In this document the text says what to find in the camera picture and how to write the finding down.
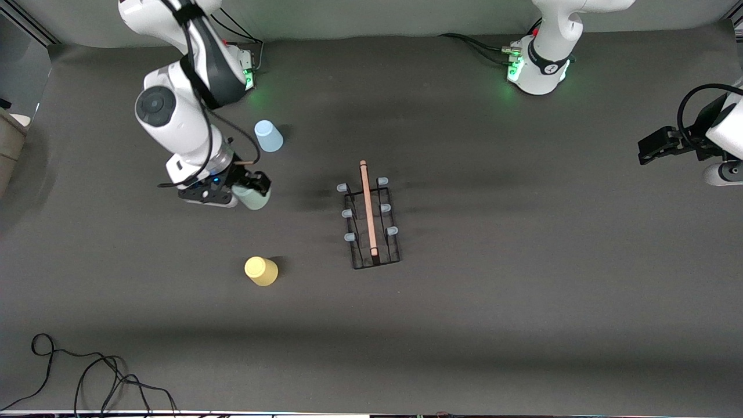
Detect thin black loose cable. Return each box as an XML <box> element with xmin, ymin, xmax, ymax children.
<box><xmin>0</xmin><ymin>333</ymin><xmax>181</xmax><ymax>418</ymax></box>

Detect yellow plastic cup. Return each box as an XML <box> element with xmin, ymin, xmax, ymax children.
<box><xmin>244</xmin><ymin>256</ymin><xmax>279</xmax><ymax>287</ymax></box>

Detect black wire cup holder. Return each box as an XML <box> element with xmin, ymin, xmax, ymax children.
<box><xmin>337</xmin><ymin>160</ymin><xmax>402</xmax><ymax>271</ymax></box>

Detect dark grey table cloth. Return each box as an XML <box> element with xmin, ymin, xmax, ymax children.
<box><xmin>0</xmin><ymin>20</ymin><xmax>743</xmax><ymax>416</ymax></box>

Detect black left arm base cables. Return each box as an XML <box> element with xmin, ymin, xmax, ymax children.
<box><xmin>438</xmin><ymin>17</ymin><xmax>543</xmax><ymax>66</ymax></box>

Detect light blue plastic cup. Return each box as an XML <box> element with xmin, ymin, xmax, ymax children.
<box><xmin>254</xmin><ymin>120</ymin><xmax>284</xmax><ymax>153</ymax></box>

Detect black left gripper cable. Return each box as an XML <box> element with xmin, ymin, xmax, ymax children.
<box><xmin>677</xmin><ymin>84</ymin><xmax>743</xmax><ymax>153</ymax></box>

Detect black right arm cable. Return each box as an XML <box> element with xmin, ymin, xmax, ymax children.
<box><xmin>157</xmin><ymin>0</ymin><xmax>261</xmax><ymax>189</ymax></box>

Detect aluminium frame profile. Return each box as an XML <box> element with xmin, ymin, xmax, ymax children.
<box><xmin>0</xmin><ymin>0</ymin><xmax>62</xmax><ymax>46</ymax></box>

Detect pale green plastic cup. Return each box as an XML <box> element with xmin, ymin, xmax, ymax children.
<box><xmin>235</xmin><ymin>183</ymin><xmax>272</xmax><ymax>211</ymax></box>

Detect beige box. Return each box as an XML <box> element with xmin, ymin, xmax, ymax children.
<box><xmin>0</xmin><ymin>107</ymin><xmax>30</xmax><ymax>198</ymax></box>

